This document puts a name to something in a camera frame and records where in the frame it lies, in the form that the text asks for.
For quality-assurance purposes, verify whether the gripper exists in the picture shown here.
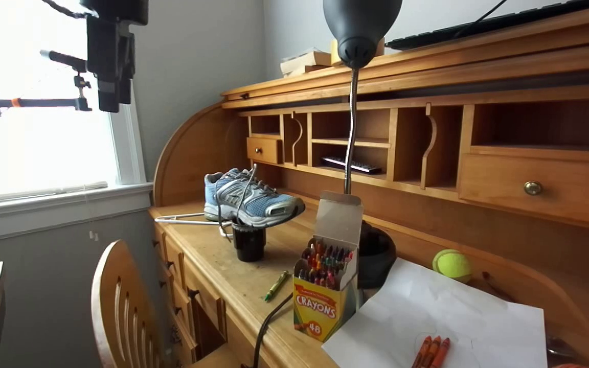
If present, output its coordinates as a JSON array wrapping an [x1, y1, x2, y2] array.
[[86, 17, 136, 113]]

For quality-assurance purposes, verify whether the stand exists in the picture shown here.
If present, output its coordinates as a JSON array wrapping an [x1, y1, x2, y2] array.
[[0, 49, 94, 119]]

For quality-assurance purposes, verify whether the window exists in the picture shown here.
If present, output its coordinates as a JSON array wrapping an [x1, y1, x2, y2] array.
[[0, 0, 148, 208]]

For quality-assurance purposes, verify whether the white clothes hanger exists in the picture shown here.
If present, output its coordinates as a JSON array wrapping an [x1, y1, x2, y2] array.
[[154, 212, 235, 240]]

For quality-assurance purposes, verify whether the small wooden drawer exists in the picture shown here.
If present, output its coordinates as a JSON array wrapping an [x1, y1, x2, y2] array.
[[246, 136, 283, 166]]

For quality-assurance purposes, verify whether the blue and grey sneaker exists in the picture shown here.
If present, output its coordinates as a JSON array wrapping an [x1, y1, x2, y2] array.
[[203, 164, 306, 228]]

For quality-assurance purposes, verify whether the desk drawer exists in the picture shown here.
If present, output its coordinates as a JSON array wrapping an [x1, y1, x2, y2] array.
[[184, 268, 228, 340], [163, 236, 187, 290]]

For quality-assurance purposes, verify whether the stack of books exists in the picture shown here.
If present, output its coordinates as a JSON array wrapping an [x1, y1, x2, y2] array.
[[280, 48, 332, 78]]

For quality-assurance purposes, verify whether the black cup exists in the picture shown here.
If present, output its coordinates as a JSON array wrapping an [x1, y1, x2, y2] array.
[[231, 224, 267, 263]]

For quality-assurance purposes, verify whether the wooden chair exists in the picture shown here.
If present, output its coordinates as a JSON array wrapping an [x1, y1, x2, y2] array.
[[90, 240, 241, 368]]

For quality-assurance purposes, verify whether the black remote control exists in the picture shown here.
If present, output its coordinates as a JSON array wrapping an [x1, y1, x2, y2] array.
[[321, 156, 383, 175]]

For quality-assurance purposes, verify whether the green crayon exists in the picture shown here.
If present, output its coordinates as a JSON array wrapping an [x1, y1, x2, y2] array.
[[263, 270, 290, 302]]

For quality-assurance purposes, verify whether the black desk lamp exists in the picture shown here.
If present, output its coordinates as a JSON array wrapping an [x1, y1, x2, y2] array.
[[323, 0, 403, 290]]

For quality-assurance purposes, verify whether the row of crayons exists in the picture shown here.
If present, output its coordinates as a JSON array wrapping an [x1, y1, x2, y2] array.
[[296, 237, 355, 290]]

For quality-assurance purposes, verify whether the yellow crayon box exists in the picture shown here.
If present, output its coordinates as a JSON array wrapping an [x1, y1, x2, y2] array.
[[292, 191, 365, 342]]

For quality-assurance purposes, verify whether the black keyboard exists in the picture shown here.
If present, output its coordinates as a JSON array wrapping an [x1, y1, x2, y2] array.
[[385, 0, 589, 51]]

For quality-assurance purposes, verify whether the yellow tennis ball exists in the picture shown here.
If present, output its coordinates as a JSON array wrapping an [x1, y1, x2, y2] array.
[[432, 248, 473, 284]]

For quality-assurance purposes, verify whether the white paper sheet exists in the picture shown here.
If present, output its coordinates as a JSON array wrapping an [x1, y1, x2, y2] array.
[[321, 258, 549, 368]]

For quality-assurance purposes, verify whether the orange crayon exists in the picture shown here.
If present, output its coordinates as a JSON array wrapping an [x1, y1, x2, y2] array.
[[420, 336, 442, 368], [429, 337, 451, 368], [411, 335, 433, 368]]

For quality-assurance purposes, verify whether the brown pencil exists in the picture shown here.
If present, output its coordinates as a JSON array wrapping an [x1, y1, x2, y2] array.
[[481, 271, 516, 303]]

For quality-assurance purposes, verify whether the large wooden drawer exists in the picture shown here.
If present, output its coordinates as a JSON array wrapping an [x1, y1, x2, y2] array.
[[457, 153, 589, 232]]

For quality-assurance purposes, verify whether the metal spoon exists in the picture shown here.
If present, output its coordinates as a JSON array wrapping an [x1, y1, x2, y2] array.
[[547, 336, 577, 359]]

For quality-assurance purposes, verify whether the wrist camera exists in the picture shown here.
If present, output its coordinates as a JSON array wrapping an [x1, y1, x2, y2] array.
[[79, 0, 150, 26]]

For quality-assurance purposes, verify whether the black cable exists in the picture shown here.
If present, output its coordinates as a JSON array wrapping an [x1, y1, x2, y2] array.
[[243, 293, 295, 368]]

